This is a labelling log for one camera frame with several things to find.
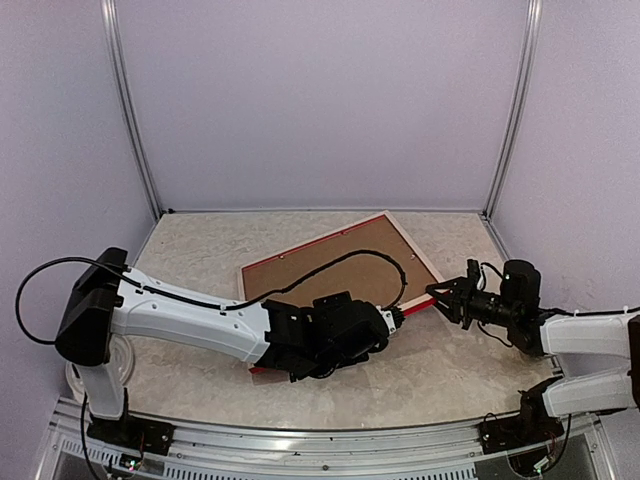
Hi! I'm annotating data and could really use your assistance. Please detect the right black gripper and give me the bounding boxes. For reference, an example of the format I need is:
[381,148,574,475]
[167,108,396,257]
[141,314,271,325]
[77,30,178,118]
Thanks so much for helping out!
[427,273,520,329]

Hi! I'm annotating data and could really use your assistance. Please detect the red wooden picture frame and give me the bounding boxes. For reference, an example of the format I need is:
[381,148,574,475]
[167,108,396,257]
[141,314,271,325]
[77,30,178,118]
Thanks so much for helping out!
[240,212,442,381]

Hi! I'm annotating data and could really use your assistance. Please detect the brown backing board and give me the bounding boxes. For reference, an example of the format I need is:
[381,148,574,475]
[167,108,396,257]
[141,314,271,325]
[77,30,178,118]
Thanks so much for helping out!
[238,211,444,313]

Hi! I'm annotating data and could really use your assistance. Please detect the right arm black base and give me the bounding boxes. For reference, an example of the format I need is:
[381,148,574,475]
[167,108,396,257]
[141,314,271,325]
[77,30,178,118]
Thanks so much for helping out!
[478,415,565,455]

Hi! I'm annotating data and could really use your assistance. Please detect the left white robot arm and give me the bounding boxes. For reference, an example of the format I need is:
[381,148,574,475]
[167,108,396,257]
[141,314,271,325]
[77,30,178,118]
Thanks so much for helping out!
[14,247,405,445]

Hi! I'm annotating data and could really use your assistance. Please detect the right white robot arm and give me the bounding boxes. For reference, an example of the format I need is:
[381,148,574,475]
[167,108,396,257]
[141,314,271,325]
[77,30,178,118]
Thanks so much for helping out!
[425,259,639,444]

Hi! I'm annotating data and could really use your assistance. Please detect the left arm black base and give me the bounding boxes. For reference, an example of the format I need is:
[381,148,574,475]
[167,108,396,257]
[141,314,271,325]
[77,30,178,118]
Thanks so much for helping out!
[87,417,175,456]

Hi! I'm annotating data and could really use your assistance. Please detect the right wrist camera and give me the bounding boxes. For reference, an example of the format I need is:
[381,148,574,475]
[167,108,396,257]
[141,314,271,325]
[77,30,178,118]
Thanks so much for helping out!
[467,259,487,291]

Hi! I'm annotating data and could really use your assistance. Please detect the front aluminium rail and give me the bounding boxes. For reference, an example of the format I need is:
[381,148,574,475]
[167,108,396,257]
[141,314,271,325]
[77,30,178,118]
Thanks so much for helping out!
[49,394,614,480]

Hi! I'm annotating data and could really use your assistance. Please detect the right aluminium corner post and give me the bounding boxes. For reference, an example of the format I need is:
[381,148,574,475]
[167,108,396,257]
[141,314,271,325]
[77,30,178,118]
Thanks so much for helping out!
[483,0,543,223]

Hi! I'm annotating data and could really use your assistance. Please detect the aluminium corner post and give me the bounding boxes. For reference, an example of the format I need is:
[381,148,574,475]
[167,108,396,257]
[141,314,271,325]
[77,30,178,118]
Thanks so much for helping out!
[100,0,163,222]
[483,0,543,223]

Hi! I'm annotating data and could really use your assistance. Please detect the left aluminium corner post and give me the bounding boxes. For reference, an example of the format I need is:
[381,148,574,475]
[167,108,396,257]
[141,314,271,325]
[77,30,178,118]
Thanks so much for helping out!
[100,0,163,222]

